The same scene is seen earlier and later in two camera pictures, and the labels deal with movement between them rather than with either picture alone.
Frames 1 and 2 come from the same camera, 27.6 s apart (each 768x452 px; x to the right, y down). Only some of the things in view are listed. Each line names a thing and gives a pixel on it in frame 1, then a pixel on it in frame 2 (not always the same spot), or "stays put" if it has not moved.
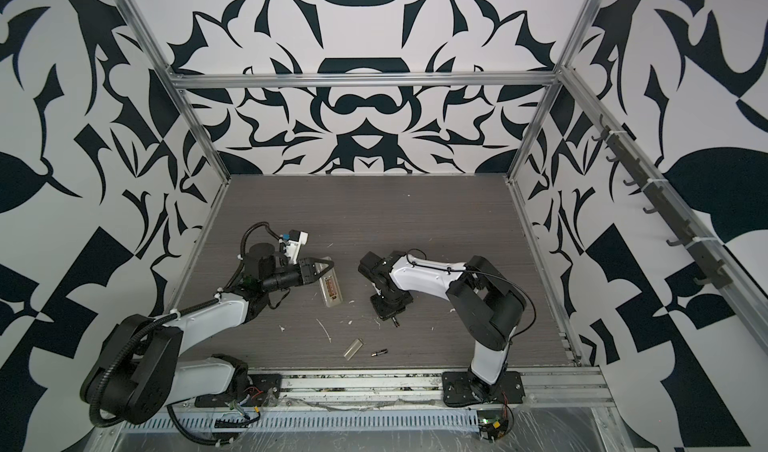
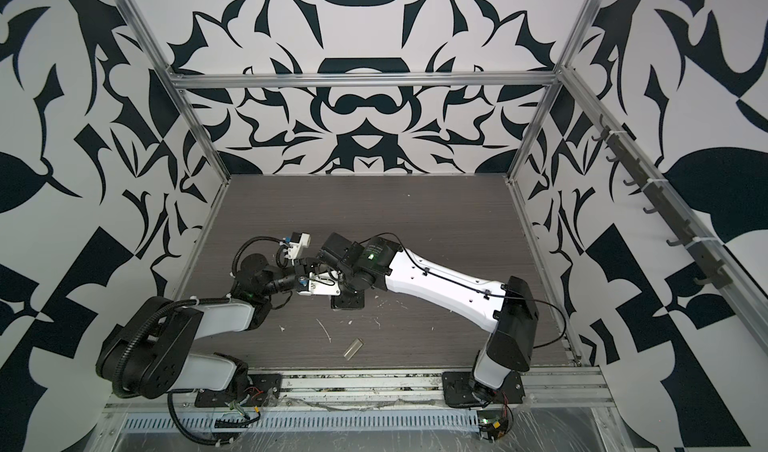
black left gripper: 306,269 stays put
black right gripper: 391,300 → 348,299
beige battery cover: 353,349 stays put
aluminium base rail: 545,388 stays put
